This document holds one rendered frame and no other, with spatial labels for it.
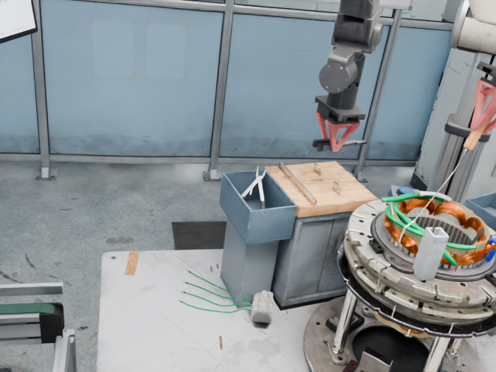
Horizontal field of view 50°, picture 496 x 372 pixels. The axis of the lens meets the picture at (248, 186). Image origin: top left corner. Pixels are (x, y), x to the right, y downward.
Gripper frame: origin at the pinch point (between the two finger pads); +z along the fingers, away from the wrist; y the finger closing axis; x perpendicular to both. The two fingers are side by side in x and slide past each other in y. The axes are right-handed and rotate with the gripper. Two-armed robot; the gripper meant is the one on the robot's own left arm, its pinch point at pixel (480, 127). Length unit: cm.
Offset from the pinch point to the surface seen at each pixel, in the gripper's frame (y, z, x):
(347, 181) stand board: 0.6, 25.6, 30.6
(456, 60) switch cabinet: 121, -21, 218
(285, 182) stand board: -13.5, 31.3, 29.1
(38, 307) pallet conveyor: -52, 79, 24
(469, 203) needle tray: 26.9, 16.7, 23.6
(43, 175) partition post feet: -69, 145, 224
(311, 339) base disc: 2, 56, 10
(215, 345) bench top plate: -17, 65, 11
